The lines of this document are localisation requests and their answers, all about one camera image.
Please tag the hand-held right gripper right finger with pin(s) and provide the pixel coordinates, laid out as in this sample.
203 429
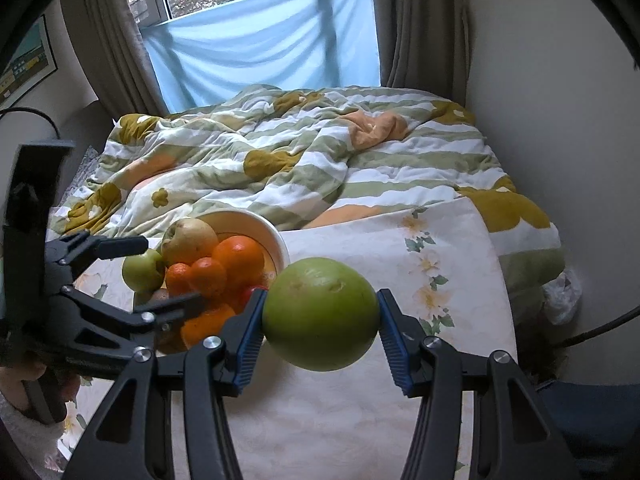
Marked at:
392 345

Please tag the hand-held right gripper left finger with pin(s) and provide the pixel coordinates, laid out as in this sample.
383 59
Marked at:
247 347

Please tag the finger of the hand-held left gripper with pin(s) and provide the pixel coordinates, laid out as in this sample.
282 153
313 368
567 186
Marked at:
125 322
110 247

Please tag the small green apple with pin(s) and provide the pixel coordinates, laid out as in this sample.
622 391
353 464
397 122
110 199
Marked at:
144 270

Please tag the brown kiwi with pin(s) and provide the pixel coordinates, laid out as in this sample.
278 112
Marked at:
160 296

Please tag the red cherry tomato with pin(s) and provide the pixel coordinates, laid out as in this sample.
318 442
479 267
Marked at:
250 295

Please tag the small tangerine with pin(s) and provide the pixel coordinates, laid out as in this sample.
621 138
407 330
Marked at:
177 277

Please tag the large green apple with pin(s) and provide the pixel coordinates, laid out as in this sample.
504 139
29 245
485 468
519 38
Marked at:
320 315

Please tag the cream oval bowl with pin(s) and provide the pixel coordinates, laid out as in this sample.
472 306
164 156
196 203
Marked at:
270 245

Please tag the person's left hand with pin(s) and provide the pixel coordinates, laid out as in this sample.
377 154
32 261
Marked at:
22 367

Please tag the yellow pear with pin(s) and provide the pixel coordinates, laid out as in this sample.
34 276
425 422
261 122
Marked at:
187 242

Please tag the grey patterned sheet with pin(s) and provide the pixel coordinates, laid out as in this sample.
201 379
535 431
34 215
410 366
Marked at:
85 170

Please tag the medium tangerine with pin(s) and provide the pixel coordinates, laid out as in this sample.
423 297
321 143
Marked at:
207 276

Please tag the floral tablecloth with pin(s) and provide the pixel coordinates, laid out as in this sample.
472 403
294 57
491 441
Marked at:
325 410

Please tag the white plastic bag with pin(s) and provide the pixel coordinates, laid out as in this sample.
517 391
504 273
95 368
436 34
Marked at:
562 297

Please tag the striped floral blanket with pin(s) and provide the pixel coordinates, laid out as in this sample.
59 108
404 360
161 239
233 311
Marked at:
350 160

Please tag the dark blue fabric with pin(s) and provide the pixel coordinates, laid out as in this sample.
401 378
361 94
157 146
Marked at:
590 410

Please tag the grey curtain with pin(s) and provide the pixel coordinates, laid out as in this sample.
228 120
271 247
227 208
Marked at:
110 35
425 25

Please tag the light blue window cloth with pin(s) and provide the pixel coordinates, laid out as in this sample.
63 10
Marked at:
250 50

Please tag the framed wall picture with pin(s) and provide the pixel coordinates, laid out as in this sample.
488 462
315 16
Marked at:
25 60

